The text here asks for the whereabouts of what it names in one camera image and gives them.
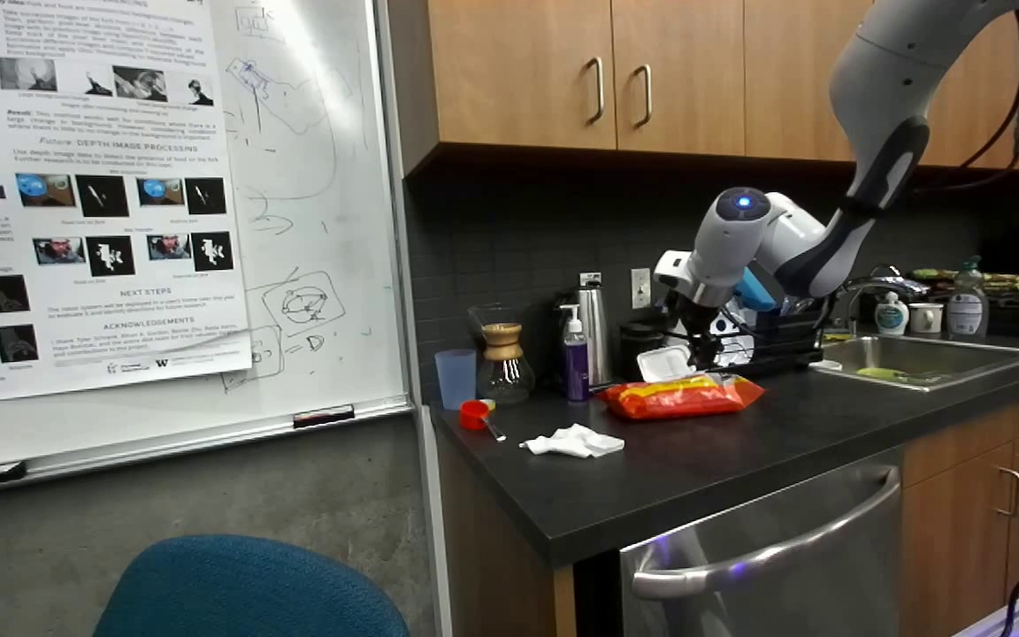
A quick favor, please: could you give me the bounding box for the blue plastic cup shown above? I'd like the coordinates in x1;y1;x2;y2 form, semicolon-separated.
433;343;482;414

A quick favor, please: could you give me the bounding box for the black dish rack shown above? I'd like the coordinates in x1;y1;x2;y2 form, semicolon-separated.
698;295;835;381

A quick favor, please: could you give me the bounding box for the stainless steel dishwasher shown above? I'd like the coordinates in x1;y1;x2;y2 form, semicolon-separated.
614;448;907;637

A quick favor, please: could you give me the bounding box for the chrome sink faucet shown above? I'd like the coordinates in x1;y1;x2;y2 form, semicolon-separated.
842;265;935;304

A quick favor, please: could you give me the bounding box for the blue office chair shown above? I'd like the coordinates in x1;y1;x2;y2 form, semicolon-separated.
89;532;415;637

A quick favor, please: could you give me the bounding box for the stainless steel thermos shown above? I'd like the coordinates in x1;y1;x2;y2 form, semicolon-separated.
572;269;612;393

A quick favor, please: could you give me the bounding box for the clear soap dispenser bottle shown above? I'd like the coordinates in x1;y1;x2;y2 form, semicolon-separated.
943;256;993;343

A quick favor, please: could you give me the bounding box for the crumpled white tissue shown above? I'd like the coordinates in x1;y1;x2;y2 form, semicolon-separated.
516;420;631;463

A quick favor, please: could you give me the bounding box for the purple pump bottle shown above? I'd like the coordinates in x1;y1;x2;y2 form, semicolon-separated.
556;301;597;406

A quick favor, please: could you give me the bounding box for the white wall outlet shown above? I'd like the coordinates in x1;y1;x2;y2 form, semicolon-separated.
626;263;658;315

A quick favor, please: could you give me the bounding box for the whiteboard marker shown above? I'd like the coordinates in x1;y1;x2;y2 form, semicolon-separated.
290;399;362;432

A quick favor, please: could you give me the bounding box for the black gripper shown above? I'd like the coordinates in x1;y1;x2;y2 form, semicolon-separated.
650;248;740;360

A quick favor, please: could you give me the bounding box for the white plastic kitchen gadget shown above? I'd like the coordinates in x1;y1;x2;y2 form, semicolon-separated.
704;307;765;373

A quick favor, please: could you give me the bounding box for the glass pour-over coffee maker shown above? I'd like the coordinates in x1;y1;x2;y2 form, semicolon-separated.
477;318;536;410

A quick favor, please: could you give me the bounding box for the yellow green sponge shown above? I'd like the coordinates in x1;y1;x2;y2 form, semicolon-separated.
929;265;1019;297

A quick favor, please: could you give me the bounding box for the round white soap bottle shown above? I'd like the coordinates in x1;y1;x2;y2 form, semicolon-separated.
871;287;911;338

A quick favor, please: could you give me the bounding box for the wooden upper cabinet door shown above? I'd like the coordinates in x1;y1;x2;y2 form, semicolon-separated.
424;0;623;157
919;0;1019;177
610;0;749;158
740;0;876;167

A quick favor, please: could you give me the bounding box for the white whiteboard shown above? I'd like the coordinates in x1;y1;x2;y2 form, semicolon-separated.
0;0;420;492

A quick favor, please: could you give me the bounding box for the small grey jar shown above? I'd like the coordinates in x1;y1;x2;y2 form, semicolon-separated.
907;297;947;338

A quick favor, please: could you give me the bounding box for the white research poster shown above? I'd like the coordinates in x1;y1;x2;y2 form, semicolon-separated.
0;0;258;406

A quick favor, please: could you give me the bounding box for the stainless steel sink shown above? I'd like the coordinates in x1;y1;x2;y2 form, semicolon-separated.
811;330;1019;397

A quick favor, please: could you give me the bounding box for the orange wet wipes packet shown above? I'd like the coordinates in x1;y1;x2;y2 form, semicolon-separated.
597;338;771;426

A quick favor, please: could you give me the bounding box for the small red plastic scoop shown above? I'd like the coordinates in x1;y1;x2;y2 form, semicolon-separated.
456;397;509;446

